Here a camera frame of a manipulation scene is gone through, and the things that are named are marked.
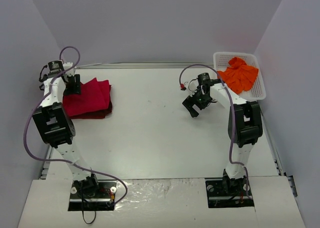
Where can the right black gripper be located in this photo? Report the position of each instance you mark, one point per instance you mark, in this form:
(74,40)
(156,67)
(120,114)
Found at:
(195,102)

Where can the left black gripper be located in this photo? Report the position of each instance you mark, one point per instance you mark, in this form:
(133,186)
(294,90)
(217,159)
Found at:
(73,87)

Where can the bright red t shirt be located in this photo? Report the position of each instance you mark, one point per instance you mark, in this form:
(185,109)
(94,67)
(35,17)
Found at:
(95,96)

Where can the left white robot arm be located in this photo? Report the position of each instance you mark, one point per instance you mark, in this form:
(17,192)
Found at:
(57,129)

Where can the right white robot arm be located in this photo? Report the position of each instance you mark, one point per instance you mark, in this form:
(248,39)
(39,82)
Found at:
(244,122)

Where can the dark red folded t shirt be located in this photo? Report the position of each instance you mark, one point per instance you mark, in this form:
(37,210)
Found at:
(101,114)

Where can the white plastic basket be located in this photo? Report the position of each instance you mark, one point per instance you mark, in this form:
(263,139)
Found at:
(221,62)

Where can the orange t shirt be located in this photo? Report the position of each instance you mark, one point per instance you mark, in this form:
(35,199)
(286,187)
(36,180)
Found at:
(239,76)

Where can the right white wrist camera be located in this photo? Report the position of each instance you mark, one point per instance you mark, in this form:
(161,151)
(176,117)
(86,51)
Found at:
(189,85)

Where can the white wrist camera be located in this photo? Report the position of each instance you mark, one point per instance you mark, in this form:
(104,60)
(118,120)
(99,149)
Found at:
(189,85)
(69,68)

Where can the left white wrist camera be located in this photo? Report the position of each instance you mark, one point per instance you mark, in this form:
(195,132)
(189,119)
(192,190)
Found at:
(69,68)

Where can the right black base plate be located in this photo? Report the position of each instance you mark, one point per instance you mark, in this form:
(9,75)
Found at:
(222,194)

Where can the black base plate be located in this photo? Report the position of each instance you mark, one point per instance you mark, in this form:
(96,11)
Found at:
(222,194)
(105,195)

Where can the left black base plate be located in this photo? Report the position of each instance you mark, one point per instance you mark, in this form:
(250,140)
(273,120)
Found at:
(105,195)

